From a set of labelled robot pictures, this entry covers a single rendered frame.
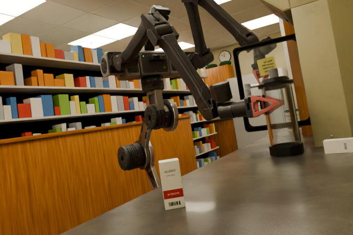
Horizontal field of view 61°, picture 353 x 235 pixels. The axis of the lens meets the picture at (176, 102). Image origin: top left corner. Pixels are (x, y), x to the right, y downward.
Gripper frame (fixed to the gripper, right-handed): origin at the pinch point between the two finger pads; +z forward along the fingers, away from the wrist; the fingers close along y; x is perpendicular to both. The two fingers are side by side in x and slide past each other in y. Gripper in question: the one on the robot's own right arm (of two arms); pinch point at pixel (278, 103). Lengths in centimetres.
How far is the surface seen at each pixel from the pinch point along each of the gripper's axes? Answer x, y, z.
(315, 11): -27.6, 10.1, 14.0
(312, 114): 5.3, 10.2, 7.9
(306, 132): 14.7, 47.2, 0.0
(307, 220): 16, -55, 13
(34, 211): 51, 35, -188
